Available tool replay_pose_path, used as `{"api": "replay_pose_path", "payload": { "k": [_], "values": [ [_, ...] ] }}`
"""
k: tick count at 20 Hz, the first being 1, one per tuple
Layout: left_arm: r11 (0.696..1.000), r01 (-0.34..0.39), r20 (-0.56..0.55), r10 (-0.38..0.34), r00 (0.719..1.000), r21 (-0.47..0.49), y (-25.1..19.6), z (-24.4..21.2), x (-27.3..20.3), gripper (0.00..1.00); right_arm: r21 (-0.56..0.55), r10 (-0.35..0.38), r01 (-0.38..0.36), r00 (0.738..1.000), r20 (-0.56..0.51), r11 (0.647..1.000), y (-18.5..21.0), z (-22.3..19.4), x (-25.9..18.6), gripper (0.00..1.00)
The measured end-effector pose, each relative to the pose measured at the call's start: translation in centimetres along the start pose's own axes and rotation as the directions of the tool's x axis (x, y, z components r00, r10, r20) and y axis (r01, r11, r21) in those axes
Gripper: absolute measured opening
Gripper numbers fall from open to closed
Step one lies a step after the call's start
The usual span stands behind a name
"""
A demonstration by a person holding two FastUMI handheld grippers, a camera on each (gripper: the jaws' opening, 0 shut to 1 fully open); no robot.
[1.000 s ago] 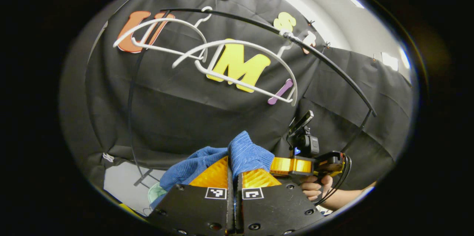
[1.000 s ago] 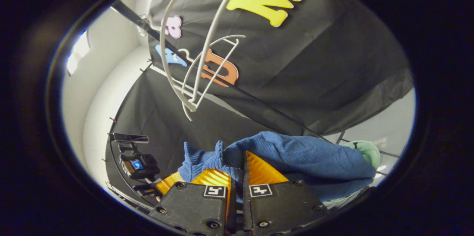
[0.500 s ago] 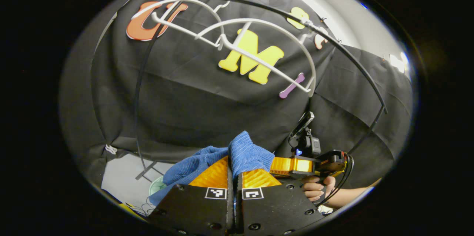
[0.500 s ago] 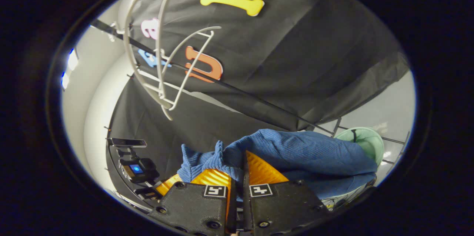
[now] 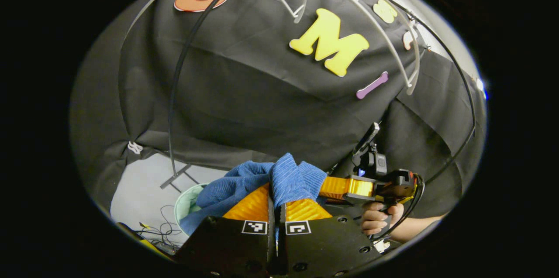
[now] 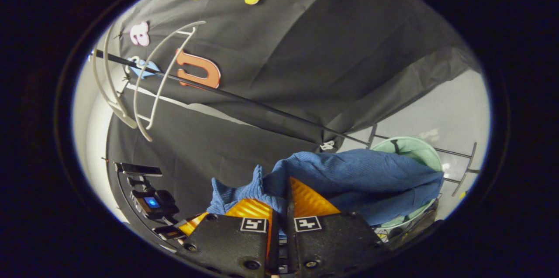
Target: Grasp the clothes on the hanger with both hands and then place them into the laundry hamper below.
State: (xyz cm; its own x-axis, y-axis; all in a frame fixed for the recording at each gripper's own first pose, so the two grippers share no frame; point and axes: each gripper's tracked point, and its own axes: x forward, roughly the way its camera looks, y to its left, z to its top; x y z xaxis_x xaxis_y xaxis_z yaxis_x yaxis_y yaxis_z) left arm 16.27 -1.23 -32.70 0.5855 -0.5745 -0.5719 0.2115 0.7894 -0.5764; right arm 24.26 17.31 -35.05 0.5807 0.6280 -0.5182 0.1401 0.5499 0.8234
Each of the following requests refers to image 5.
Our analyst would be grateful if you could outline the green laundry hamper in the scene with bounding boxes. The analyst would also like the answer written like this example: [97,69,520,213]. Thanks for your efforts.
[174,183,210,226]

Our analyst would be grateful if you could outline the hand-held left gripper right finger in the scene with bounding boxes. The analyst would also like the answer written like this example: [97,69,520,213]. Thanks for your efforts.
[278,199,385,276]

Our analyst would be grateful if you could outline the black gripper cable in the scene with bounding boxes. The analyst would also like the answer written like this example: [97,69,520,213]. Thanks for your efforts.
[371,173,425,240]

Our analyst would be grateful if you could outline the black clothes rack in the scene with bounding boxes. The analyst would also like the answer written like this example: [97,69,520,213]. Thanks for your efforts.
[159,0,476,191]

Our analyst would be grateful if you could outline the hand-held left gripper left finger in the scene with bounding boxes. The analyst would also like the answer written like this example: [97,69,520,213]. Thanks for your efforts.
[175,182,276,278]

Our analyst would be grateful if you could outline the thin black floor cables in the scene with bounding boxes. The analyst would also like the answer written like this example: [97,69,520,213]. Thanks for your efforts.
[135,205,180,248]

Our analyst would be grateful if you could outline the black backdrop cloth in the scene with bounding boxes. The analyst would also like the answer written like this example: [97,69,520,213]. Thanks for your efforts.
[70,0,487,220]

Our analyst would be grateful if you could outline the blue shirt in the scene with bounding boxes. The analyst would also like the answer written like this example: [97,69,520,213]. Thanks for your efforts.
[180,153,328,236]

